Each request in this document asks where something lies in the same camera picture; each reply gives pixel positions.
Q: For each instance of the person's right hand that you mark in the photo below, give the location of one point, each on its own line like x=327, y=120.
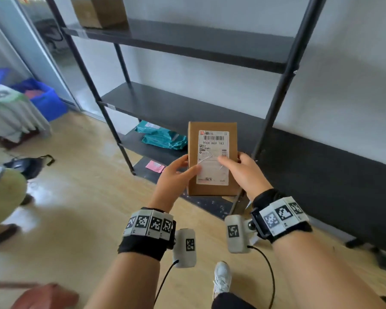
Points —
x=251, y=178

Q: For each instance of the person's left hand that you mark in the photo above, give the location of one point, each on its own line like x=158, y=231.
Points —
x=170, y=186

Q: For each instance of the person's left thumb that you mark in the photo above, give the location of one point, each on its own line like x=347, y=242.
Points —
x=192, y=172

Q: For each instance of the person's right thumb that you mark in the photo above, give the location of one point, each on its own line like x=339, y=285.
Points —
x=226, y=163

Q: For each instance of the brown cardboard parcel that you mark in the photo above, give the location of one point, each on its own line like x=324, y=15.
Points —
x=212, y=133

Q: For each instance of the person's right forearm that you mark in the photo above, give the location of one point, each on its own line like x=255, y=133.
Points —
x=315, y=270

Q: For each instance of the person's left forearm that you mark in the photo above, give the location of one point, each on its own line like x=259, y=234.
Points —
x=128, y=279

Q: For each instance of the pink mailer packet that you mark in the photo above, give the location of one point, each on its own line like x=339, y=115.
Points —
x=155, y=166

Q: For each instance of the teal mailer bag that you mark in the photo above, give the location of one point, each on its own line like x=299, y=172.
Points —
x=164, y=141
x=152, y=128

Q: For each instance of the black metal shelf rack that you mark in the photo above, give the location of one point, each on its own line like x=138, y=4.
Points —
x=180, y=109

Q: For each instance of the black left wristband with markers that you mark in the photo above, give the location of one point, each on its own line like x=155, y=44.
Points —
x=148, y=228

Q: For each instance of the black wristband with markers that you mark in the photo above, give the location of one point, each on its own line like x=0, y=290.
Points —
x=281, y=217
x=148, y=228

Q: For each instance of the black right wristband with markers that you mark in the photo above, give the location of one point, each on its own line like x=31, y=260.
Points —
x=281, y=217

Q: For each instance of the person's white sneaker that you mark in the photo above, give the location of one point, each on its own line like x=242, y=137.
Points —
x=222, y=278

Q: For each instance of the person's black trouser leg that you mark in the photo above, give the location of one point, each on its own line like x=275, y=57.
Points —
x=230, y=301

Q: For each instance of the blue plastic bin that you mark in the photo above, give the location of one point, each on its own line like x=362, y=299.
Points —
x=43, y=98

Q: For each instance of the black chair base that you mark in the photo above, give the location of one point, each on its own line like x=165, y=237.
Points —
x=376, y=252

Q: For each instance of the plain brown cardboard box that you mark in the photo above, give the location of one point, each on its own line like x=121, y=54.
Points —
x=98, y=11

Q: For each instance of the table with white cloth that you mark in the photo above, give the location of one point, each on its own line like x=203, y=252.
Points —
x=9, y=115

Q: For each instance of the reddish brown bag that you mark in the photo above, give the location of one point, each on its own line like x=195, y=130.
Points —
x=41, y=297

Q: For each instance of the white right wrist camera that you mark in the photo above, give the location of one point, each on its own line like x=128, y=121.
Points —
x=236, y=234

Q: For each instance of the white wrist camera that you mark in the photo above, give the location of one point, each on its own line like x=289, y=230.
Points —
x=236, y=234
x=185, y=249

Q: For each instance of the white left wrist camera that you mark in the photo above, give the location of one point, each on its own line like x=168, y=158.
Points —
x=185, y=249

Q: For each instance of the glass door with metal frame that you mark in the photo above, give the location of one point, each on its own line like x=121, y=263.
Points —
x=35, y=44

